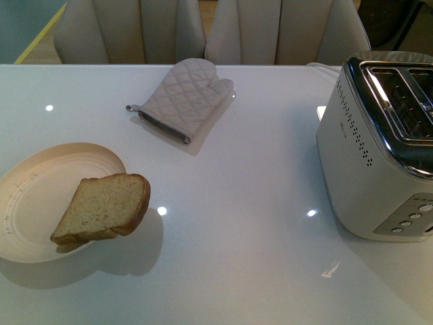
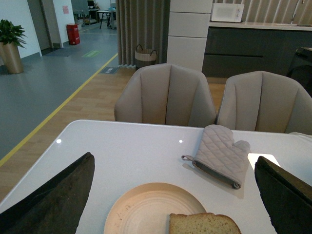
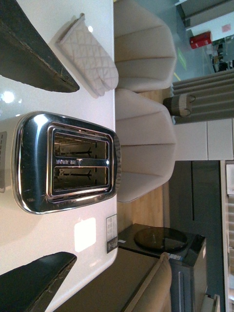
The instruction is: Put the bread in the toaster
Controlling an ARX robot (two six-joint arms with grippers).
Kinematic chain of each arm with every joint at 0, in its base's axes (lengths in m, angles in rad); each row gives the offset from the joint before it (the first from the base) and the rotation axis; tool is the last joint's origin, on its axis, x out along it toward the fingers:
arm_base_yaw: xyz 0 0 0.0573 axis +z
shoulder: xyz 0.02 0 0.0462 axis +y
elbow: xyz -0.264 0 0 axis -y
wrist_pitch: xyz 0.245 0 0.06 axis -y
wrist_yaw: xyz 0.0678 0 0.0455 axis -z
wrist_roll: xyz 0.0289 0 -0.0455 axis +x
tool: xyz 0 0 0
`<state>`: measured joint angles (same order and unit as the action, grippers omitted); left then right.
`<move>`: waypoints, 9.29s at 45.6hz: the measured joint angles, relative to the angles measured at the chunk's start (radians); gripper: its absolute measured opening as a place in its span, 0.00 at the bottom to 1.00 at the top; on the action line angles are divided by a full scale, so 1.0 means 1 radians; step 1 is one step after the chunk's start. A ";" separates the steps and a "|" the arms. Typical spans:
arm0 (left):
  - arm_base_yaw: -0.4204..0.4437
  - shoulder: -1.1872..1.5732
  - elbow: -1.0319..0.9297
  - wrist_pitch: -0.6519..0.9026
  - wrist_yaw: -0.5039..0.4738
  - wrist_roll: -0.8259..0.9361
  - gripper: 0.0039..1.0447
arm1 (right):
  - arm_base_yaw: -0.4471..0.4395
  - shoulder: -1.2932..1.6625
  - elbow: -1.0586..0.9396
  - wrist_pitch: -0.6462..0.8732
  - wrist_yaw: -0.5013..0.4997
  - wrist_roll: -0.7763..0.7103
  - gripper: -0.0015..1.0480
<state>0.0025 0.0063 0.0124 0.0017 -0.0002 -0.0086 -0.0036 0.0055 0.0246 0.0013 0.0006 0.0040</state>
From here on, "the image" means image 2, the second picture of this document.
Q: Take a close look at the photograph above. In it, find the beige left dining chair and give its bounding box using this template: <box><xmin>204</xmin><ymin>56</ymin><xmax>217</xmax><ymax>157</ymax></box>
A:
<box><xmin>114</xmin><ymin>63</ymin><xmax>216</xmax><ymax>127</ymax></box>

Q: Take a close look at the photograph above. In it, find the slice of bread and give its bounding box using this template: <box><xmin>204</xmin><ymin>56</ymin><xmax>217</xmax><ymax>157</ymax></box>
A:
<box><xmin>169</xmin><ymin>213</ymin><xmax>241</xmax><ymax>234</ymax></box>

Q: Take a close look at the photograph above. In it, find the black table in background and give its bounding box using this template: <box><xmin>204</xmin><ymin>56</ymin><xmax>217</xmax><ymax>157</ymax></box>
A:
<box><xmin>97</xmin><ymin>10</ymin><xmax>117</xmax><ymax>29</ymax></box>

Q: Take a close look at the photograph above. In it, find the dark kitchen counter cabinet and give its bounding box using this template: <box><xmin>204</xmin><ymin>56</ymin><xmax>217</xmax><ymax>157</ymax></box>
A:
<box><xmin>202</xmin><ymin>23</ymin><xmax>312</xmax><ymax>78</ymax></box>

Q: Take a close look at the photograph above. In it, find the green potted plant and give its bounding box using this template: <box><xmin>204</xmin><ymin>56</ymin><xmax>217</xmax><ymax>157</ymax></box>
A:
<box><xmin>0</xmin><ymin>19</ymin><xmax>26</xmax><ymax>48</ymax></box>

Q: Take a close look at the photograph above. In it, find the white microwave oven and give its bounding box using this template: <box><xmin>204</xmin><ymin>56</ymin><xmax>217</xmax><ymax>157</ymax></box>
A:
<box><xmin>211</xmin><ymin>3</ymin><xmax>245</xmax><ymax>22</ymax></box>

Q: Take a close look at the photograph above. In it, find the beige right dining chair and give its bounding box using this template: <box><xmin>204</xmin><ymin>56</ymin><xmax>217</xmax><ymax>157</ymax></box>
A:
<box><xmin>216</xmin><ymin>71</ymin><xmax>312</xmax><ymax>135</ymax></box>

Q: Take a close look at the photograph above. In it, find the beige dining chair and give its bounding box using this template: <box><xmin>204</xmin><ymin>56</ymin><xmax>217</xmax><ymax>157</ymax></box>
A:
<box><xmin>114</xmin><ymin>63</ymin><xmax>216</xmax><ymax>127</ymax></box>
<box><xmin>216</xmin><ymin>71</ymin><xmax>312</xmax><ymax>135</ymax></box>

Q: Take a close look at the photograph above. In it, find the woven basket with handles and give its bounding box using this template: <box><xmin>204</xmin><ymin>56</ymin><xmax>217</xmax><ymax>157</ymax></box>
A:
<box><xmin>135</xmin><ymin>44</ymin><xmax>157</xmax><ymax>70</ymax></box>

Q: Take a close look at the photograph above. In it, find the gold plant pot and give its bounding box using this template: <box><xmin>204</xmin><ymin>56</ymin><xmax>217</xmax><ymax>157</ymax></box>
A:
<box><xmin>0</xmin><ymin>42</ymin><xmax>23</xmax><ymax>74</ymax></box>

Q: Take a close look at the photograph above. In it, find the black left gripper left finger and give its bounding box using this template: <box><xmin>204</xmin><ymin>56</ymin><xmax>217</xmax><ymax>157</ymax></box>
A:
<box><xmin>0</xmin><ymin>152</ymin><xmax>95</xmax><ymax>234</ymax></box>

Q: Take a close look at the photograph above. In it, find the grey quilted oven mitt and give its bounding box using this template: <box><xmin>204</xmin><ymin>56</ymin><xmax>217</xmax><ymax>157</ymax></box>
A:
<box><xmin>181</xmin><ymin>125</ymin><xmax>251</xmax><ymax>190</ymax></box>

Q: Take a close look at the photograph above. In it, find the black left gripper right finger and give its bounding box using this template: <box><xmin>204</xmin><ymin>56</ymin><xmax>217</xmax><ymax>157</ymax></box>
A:
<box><xmin>254</xmin><ymin>156</ymin><xmax>312</xmax><ymax>234</ymax></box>

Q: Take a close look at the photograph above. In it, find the red fire extinguisher box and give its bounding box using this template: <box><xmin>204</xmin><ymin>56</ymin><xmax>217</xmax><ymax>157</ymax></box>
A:
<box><xmin>66</xmin><ymin>23</ymin><xmax>80</xmax><ymax>45</ymax></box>

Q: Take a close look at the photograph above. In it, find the white cloth at table edge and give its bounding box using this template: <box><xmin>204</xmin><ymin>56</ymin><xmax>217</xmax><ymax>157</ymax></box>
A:
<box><xmin>290</xmin><ymin>132</ymin><xmax>312</xmax><ymax>142</ymax></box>

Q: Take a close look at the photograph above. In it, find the beige round plate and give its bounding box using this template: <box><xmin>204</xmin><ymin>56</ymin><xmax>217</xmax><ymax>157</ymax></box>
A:
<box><xmin>104</xmin><ymin>183</ymin><xmax>206</xmax><ymax>234</ymax></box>

